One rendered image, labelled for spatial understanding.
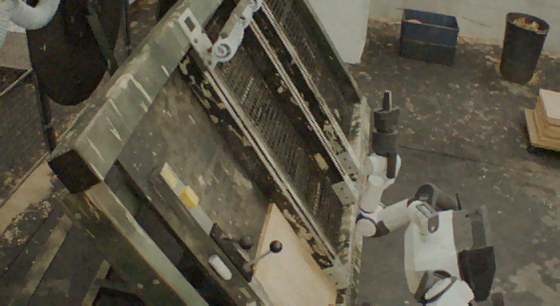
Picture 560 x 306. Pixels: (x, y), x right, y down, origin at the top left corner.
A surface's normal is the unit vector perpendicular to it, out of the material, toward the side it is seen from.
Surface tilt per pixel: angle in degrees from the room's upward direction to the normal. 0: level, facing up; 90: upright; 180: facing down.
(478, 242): 23
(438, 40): 90
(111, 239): 90
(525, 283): 0
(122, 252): 90
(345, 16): 90
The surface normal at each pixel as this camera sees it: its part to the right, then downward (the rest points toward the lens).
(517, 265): 0.04, -0.82
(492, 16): -0.25, 0.55
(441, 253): -0.34, -0.80
